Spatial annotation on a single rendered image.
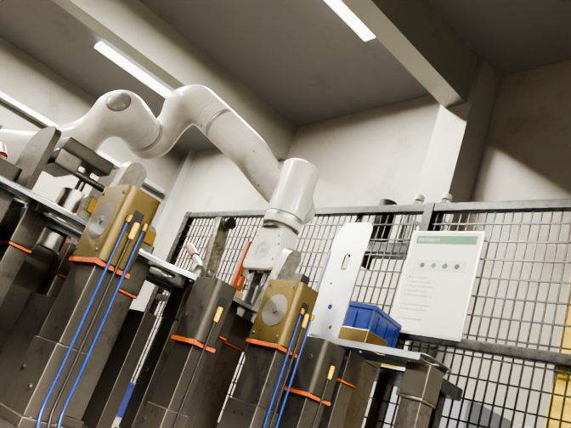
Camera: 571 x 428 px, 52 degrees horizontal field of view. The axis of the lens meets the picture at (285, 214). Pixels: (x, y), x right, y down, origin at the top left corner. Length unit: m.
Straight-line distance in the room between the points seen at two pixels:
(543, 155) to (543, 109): 0.43
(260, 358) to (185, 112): 0.67
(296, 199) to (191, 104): 0.37
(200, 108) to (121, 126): 0.19
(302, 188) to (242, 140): 0.18
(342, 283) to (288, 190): 0.32
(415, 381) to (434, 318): 0.55
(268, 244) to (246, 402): 0.35
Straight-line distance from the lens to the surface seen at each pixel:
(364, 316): 1.52
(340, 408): 1.20
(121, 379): 1.12
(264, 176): 1.38
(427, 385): 1.09
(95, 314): 0.84
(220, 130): 1.38
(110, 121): 1.43
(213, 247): 1.39
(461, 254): 1.66
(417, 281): 1.69
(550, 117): 4.77
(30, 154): 1.27
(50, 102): 8.22
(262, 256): 1.22
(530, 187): 4.49
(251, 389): 1.04
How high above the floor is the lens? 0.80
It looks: 19 degrees up
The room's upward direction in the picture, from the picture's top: 20 degrees clockwise
